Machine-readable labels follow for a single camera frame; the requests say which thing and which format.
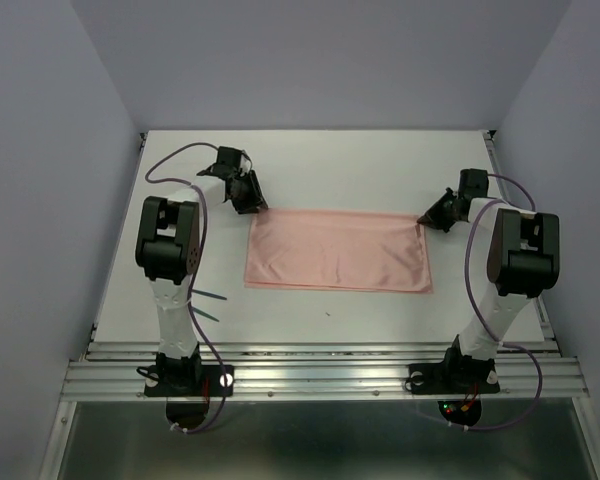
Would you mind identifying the pink satin napkin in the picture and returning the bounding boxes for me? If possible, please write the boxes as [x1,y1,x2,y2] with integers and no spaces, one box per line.
[244,209,433,294]

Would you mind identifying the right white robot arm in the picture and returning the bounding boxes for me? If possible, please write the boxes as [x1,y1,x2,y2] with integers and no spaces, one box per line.
[417,169,560,390]

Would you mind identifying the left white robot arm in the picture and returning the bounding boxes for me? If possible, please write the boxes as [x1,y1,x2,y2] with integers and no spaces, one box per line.
[135,142,268,394]

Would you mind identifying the teal plastic utensil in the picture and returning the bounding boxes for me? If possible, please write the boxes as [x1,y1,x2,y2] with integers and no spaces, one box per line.
[191,289,228,301]

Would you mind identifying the teal plastic spoon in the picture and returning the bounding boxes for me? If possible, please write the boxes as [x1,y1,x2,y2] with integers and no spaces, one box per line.
[191,307,220,323]

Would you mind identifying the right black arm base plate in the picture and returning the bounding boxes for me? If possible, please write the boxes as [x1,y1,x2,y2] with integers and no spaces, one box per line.
[404,363,500,396]

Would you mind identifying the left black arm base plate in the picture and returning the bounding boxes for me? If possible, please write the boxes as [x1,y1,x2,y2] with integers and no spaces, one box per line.
[136,364,234,399]

